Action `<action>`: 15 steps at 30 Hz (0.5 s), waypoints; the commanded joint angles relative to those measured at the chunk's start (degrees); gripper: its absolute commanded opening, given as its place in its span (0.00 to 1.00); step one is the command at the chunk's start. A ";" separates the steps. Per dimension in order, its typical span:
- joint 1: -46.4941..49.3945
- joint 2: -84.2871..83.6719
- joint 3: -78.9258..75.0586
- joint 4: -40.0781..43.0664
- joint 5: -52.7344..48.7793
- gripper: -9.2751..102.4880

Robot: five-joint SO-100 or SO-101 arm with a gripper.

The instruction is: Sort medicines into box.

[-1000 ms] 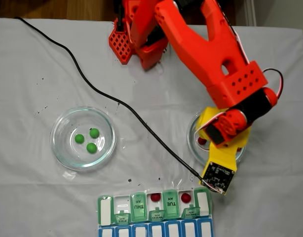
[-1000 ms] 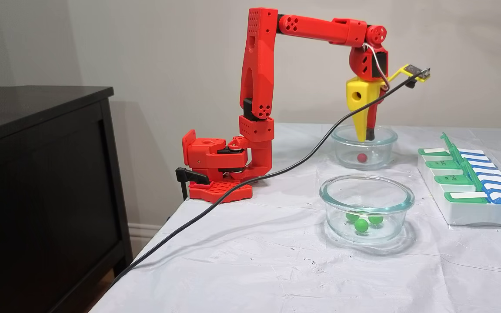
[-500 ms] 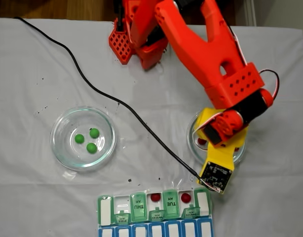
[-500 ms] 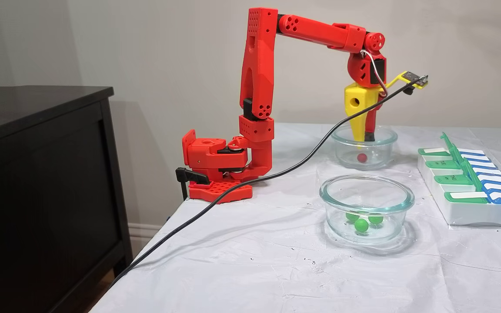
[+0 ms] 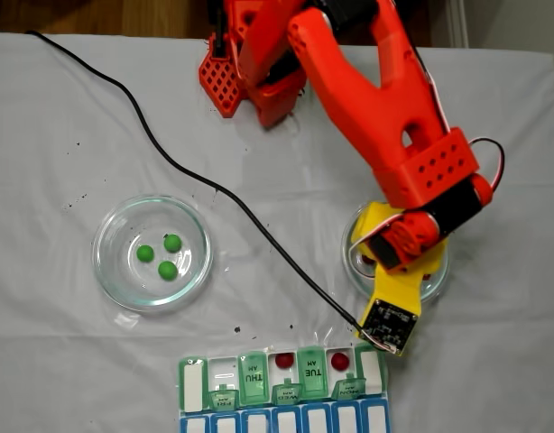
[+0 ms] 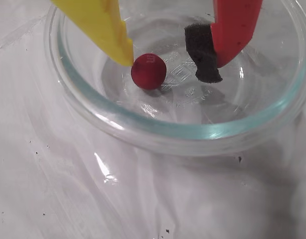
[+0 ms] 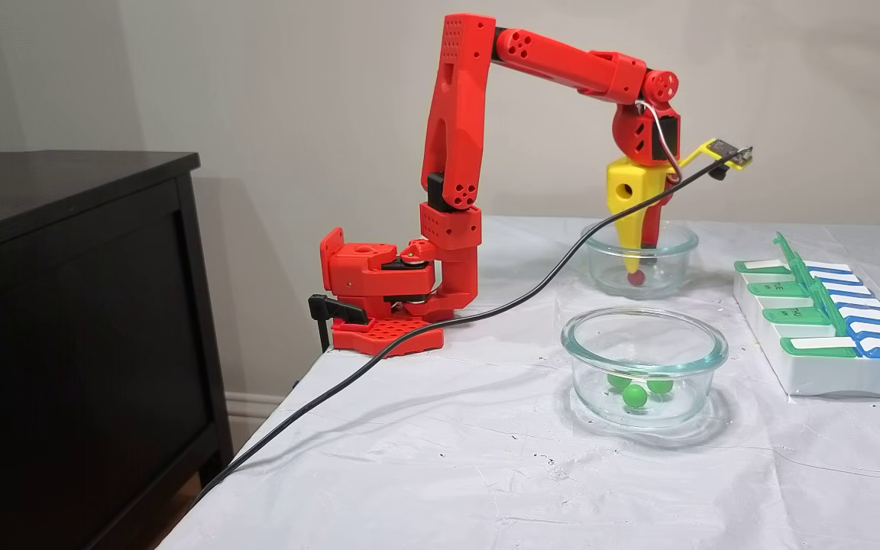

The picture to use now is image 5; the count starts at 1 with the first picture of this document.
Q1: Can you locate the black table clamp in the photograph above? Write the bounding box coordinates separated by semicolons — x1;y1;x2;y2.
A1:
211;0;227;59

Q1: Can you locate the thick black cable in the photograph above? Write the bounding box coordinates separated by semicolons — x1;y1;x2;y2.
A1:
25;29;366;330

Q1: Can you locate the white baseboard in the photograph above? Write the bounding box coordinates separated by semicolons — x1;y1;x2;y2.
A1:
447;0;470;49

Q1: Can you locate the white weekly pill organizer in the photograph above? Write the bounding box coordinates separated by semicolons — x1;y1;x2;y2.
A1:
176;342;391;433

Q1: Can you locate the clear glass bowl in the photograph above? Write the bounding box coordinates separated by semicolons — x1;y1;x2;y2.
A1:
340;200;453;304
91;194;214;314

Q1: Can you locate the white tablecloth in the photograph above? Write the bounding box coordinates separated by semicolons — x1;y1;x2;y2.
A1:
0;32;554;433

